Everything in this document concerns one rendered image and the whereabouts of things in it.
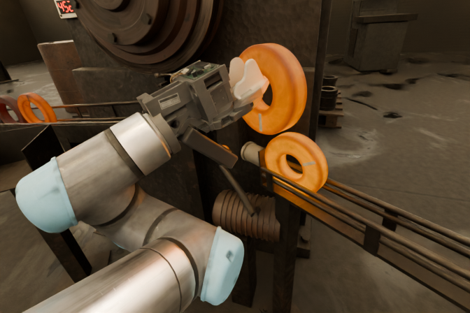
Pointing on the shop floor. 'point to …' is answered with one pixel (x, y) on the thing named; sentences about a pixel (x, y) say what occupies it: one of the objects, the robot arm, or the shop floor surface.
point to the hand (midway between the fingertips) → (264, 79)
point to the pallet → (327, 101)
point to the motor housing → (246, 235)
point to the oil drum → (63, 70)
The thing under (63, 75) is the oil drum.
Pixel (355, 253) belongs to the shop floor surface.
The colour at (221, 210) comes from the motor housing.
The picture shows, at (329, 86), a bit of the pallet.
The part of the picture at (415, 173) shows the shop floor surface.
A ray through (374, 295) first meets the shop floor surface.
